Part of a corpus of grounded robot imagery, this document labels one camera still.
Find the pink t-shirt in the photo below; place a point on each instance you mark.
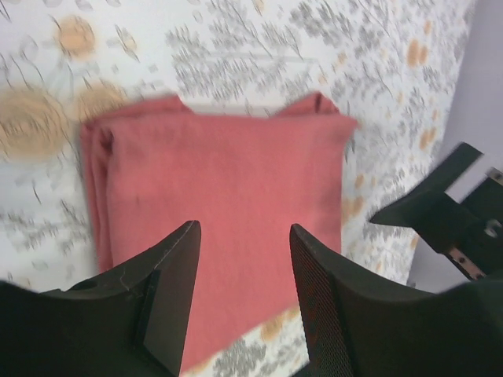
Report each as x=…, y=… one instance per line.
x=154, y=165

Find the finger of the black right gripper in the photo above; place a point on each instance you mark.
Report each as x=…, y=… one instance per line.
x=410, y=208

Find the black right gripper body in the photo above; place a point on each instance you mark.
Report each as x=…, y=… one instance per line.
x=468, y=233

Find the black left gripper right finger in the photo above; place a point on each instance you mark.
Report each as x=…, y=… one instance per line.
x=357, y=323

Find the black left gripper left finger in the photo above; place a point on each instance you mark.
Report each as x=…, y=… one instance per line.
x=129, y=321

